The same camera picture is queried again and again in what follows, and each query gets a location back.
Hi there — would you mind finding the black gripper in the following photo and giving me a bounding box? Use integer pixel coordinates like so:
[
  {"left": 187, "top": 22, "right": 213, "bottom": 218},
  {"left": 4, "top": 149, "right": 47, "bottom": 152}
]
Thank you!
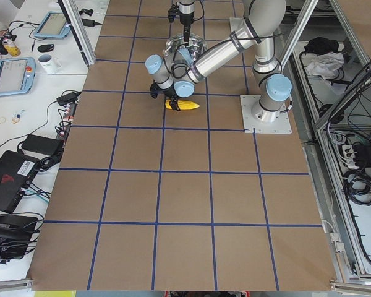
[
  {"left": 161, "top": 85, "right": 181, "bottom": 110},
  {"left": 179, "top": 12, "right": 193, "bottom": 43}
]

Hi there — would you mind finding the yellow corn cob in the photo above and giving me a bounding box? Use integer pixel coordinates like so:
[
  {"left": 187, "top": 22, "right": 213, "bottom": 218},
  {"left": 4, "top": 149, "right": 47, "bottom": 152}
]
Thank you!
[{"left": 165, "top": 100, "right": 200, "bottom": 111}]

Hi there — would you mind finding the glass pot lid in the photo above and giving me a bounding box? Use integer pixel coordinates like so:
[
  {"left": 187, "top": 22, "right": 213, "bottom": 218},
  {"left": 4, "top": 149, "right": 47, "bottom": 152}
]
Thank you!
[{"left": 163, "top": 33, "right": 207, "bottom": 62}]

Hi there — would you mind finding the brown paper table cover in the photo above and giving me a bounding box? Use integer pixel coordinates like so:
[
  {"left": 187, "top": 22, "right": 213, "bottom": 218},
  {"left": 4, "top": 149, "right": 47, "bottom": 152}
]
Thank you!
[{"left": 28, "top": 1, "right": 335, "bottom": 291}]

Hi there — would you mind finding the power strip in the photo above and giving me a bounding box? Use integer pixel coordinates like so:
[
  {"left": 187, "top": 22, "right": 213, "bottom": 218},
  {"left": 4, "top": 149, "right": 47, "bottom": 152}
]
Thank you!
[{"left": 55, "top": 102, "right": 78, "bottom": 140}]

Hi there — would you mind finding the black power adapter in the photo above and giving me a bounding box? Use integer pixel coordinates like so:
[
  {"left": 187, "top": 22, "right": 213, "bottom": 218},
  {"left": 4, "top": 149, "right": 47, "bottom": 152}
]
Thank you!
[{"left": 56, "top": 92, "right": 81, "bottom": 106}]

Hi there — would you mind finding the white mug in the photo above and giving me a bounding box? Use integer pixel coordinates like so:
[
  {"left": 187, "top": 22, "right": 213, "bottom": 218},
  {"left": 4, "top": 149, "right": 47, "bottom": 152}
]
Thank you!
[{"left": 38, "top": 54, "right": 62, "bottom": 74}]

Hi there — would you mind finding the far blue teach pendant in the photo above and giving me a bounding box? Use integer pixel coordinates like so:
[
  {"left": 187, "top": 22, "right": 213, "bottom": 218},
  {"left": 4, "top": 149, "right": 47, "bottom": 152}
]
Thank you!
[{"left": 34, "top": 11, "right": 70, "bottom": 39}]

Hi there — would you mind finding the blue teach pendant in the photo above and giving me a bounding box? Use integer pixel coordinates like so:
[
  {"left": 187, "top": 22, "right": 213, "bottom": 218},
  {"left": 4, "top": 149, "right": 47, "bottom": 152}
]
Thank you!
[
  {"left": 34, "top": 11, "right": 70, "bottom": 39},
  {"left": 0, "top": 57, "right": 36, "bottom": 97}
]

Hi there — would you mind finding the black cloth bundle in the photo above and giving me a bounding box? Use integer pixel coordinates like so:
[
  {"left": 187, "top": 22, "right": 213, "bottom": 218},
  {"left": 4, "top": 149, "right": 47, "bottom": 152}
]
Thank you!
[{"left": 304, "top": 37, "right": 339, "bottom": 55}]

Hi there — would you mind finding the white cloth bundle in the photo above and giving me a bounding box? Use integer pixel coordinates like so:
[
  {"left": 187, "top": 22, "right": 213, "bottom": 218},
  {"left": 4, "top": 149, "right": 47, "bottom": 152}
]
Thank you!
[{"left": 305, "top": 53, "right": 344, "bottom": 79}]

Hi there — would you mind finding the near blue teach pendant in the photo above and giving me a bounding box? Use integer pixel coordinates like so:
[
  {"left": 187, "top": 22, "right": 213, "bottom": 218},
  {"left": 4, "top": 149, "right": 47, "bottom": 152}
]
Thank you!
[{"left": 0, "top": 57, "right": 36, "bottom": 97}]

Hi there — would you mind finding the yellow bottle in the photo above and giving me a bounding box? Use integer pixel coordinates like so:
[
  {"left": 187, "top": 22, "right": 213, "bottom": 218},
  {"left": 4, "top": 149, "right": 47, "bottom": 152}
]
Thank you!
[{"left": 2, "top": 38, "right": 21, "bottom": 57}]

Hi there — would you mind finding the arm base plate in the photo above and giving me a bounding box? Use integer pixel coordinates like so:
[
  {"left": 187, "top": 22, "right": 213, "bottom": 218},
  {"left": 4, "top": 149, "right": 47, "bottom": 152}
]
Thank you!
[{"left": 240, "top": 95, "right": 292, "bottom": 134}]

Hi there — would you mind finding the aluminium frame post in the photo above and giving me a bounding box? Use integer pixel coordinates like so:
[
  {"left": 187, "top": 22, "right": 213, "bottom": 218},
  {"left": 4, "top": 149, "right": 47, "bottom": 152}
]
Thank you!
[{"left": 58, "top": 0, "right": 96, "bottom": 67}]

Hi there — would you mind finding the coiled black cable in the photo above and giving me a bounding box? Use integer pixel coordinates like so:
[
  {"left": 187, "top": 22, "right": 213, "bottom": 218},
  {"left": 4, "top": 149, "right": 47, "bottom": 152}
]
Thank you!
[{"left": 343, "top": 173, "right": 371, "bottom": 206}]

